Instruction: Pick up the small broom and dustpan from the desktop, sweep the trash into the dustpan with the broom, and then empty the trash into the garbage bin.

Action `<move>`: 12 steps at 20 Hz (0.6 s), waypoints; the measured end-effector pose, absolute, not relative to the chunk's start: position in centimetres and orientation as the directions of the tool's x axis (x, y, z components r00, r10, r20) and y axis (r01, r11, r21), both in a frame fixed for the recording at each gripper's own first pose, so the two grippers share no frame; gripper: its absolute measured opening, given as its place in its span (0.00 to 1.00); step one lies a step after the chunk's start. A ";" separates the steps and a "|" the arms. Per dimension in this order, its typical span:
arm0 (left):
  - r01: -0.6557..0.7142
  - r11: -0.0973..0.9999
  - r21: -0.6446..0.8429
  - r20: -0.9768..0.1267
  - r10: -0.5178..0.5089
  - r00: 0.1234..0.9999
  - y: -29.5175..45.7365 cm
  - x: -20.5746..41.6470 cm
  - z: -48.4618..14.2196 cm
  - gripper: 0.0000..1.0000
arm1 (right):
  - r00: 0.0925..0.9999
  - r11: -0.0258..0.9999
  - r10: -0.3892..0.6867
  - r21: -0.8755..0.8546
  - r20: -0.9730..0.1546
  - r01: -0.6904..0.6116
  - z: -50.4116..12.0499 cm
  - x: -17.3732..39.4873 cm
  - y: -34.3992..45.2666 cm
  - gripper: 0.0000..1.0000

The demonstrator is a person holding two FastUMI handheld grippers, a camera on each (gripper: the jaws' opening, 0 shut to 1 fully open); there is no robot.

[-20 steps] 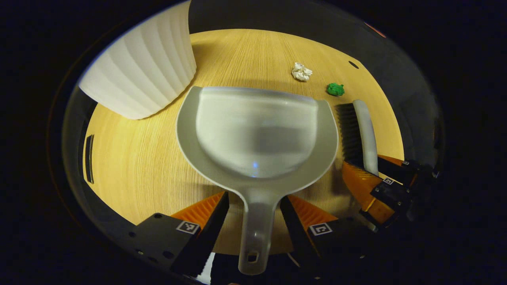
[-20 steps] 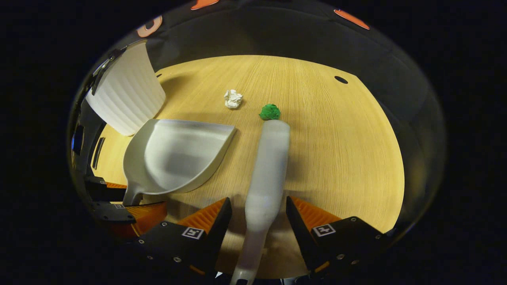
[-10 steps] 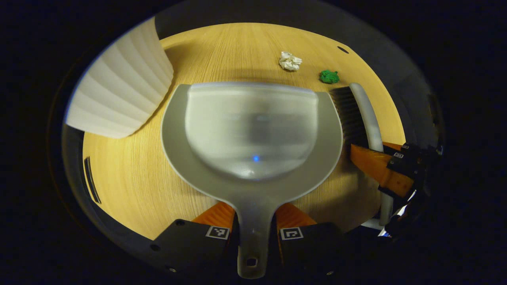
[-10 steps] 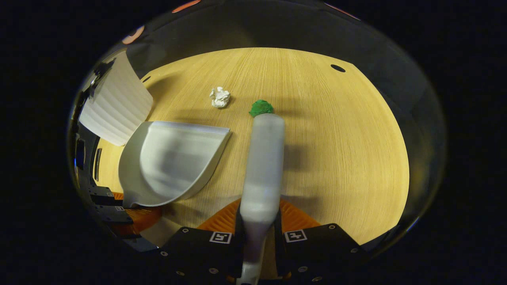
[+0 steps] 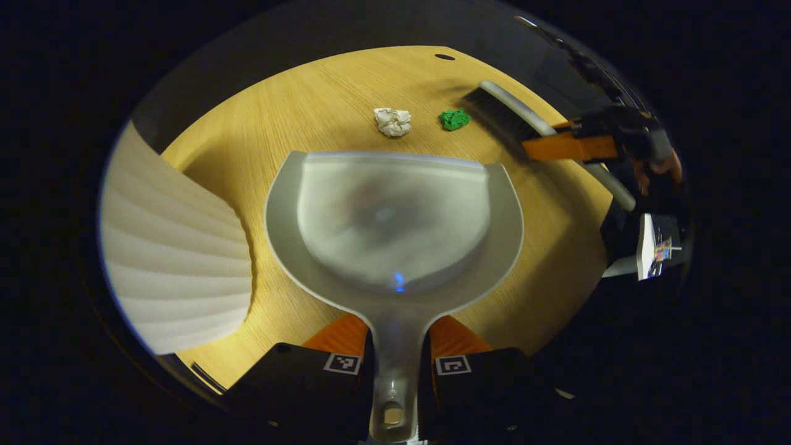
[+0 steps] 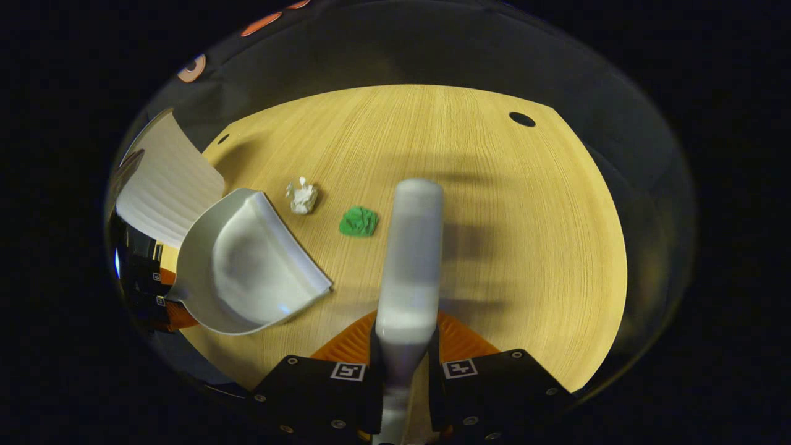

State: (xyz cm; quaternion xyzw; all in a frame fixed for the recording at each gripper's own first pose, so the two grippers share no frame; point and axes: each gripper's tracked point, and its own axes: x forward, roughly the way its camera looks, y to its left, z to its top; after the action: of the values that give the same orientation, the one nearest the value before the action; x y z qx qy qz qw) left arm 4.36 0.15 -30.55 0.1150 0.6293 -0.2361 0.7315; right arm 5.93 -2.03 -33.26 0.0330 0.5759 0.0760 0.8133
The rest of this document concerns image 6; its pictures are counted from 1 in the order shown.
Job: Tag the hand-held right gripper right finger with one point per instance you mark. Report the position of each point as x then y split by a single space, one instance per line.
494 395

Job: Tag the white ribbed garbage bin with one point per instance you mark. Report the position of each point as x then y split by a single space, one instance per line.
164 185

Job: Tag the small white broom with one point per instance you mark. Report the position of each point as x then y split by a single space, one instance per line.
411 259

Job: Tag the green paper trash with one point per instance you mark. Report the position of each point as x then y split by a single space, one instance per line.
359 222

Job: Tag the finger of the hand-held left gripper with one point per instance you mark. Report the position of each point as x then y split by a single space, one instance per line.
179 315
148 275

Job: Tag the white dustpan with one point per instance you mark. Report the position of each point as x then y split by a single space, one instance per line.
247 272

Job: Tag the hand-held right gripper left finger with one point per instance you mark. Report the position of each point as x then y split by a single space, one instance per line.
315 395

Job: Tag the white paper trash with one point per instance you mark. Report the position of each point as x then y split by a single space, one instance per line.
303 198

